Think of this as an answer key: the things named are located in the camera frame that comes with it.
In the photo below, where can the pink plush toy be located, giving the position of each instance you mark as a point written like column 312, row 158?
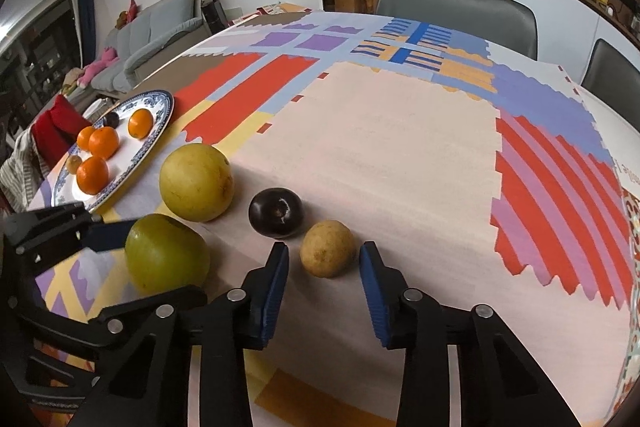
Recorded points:
column 97, row 67

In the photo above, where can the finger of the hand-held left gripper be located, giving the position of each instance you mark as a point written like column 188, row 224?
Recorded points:
column 107, row 332
column 107, row 237

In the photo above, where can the brown kiwi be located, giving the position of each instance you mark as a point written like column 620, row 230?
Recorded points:
column 72, row 164
column 327, row 249

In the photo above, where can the grey sofa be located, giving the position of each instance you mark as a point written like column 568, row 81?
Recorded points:
column 150, row 27

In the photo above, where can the colourful patchwork tablecloth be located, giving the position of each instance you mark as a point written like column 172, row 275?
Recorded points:
column 390, row 157

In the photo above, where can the red plush toy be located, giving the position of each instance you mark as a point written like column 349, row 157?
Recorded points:
column 129, row 11

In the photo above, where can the blue rimmed white plate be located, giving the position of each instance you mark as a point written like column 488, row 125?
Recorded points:
column 124, row 167

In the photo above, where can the red white patterned cloth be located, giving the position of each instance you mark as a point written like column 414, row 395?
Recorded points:
column 275, row 8

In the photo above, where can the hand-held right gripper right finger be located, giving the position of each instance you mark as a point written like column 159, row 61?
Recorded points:
column 370, row 297

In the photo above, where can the dark purple plum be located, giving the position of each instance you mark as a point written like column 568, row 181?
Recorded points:
column 275, row 213
column 111, row 120

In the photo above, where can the grey chair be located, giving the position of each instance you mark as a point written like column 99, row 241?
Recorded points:
column 450, row 7
column 612, row 77

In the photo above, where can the yellowish green apple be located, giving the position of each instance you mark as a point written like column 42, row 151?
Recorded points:
column 196, row 183

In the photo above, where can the orange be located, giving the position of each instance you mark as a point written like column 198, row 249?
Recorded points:
column 140, row 123
column 84, row 138
column 105, row 142
column 92, row 175

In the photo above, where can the striped cloth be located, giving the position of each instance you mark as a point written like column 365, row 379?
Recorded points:
column 22, row 172

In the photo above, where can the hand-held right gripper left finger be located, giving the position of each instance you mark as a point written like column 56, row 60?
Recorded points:
column 275, row 292

